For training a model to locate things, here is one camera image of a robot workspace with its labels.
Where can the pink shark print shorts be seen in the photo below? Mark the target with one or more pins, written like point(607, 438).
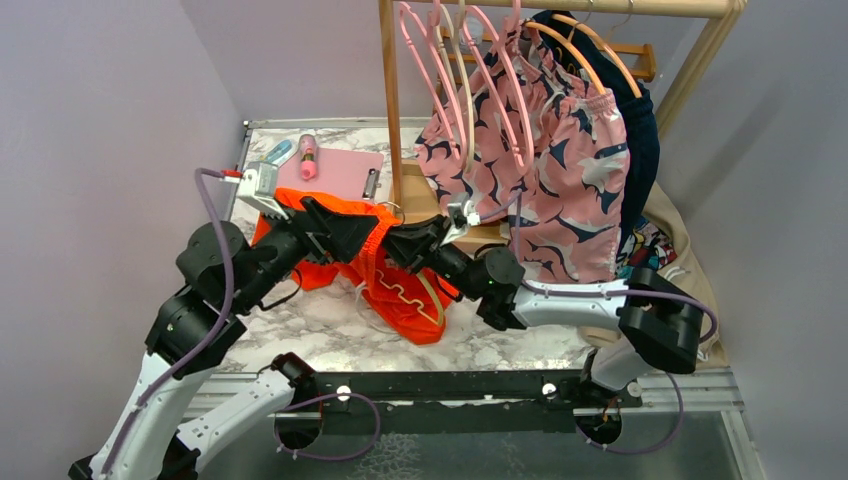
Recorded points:
point(564, 215)

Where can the colourful print garment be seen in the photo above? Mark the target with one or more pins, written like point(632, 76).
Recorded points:
point(645, 246)

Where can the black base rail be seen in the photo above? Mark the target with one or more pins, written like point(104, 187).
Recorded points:
point(449, 402)

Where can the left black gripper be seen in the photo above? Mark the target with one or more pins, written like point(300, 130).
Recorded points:
point(340, 236)

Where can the wooden clothes rack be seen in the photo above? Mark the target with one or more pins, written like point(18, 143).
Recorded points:
point(410, 190)

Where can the cream hanger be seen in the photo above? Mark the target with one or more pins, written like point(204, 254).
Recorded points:
point(466, 101)

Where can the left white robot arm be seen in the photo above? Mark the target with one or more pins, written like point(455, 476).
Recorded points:
point(225, 279)

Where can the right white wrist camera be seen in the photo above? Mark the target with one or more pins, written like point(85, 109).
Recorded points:
point(462, 216)

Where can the pink clipboard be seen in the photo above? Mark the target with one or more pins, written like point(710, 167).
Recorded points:
point(349, 175)

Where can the light blue package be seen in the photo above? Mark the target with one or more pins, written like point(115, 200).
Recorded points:
point(281, 153)

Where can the navy blue garment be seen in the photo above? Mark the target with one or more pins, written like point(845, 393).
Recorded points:
point(644, 145)

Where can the pink tube bottle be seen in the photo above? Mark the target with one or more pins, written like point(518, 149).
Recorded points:
point(308, 149)

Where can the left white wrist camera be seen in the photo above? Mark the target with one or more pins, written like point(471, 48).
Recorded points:
point(256, 186)

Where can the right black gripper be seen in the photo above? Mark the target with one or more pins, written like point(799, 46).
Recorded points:
point(410, 242)

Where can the beige garment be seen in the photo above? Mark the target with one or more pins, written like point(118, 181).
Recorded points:
point(686, 273)

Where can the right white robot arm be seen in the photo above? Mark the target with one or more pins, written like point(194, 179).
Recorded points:
point(659, 326)

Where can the orange shorts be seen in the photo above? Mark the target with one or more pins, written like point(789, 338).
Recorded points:
point(411, 304)

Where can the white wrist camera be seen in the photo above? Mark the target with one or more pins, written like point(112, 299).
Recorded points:
point(256, 186)
point(462, 216)

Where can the orange wooden hanger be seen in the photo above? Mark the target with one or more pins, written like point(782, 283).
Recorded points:
point(599, 55)

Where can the pink hanger holding shorts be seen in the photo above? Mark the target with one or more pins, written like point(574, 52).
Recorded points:
point(522, 153)

